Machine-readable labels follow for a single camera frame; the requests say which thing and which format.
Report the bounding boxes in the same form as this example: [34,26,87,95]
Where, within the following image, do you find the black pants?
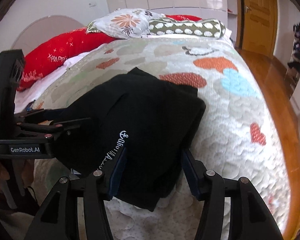
[54,68,206,211]

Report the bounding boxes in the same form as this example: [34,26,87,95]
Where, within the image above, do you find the person left hand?
[0,160,34,192]

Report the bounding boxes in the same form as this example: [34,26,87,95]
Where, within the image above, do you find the white bed sheet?
[14,44,106,113]

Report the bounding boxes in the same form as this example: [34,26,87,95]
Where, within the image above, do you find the red happy blanket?
[17,15,203,92]

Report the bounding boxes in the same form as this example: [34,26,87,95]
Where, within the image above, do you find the heart pattern quilt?
[30,35,292,239]

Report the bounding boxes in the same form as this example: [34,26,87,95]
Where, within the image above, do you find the pink headboard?
[11,15,84,55]

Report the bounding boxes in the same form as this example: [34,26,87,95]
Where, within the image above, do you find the floral white pillow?
[86,8,165,39]

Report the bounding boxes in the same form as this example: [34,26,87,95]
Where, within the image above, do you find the shoe rack with shoes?
[284,23,300,97]

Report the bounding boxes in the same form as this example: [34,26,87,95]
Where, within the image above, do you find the green hedgehog bolster pillow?
[149,17,226,39]

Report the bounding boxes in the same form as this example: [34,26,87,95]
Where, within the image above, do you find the wooden door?
[236,0,278,57]

